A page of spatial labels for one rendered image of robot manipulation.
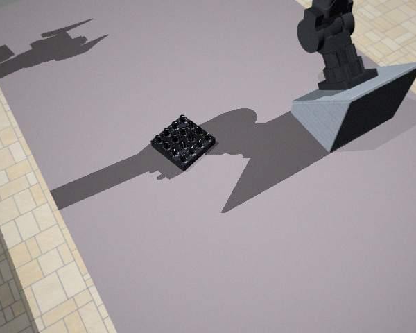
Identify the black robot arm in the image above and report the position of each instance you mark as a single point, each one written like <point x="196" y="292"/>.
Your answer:
<point x="331" y="38"/>

